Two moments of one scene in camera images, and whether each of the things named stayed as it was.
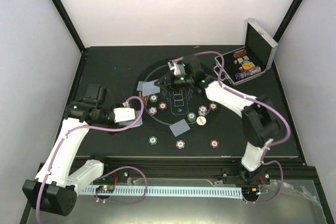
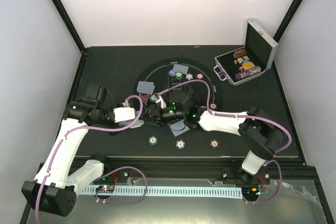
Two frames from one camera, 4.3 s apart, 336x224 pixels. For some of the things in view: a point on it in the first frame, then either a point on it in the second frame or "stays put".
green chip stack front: (153, 140) stays put
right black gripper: (168, 78) -> (156, 112)
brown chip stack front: (214, 144) stays put
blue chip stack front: (180, 144) stays put
